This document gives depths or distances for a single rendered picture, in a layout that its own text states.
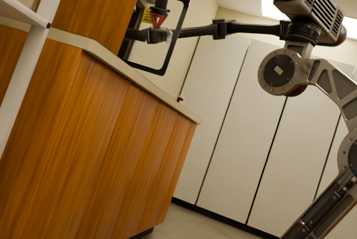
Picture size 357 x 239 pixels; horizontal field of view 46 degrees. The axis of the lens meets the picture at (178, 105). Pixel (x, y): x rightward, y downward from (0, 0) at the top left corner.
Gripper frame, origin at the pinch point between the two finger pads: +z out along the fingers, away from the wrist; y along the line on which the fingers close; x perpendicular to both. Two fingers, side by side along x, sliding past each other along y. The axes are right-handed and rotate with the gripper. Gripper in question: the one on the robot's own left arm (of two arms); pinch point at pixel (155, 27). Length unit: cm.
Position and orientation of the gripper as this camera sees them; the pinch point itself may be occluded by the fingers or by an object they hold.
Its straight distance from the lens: 199.9
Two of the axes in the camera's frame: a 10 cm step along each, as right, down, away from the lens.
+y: -3.6, 2.1, -9.1
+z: -2.3, 9.3, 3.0
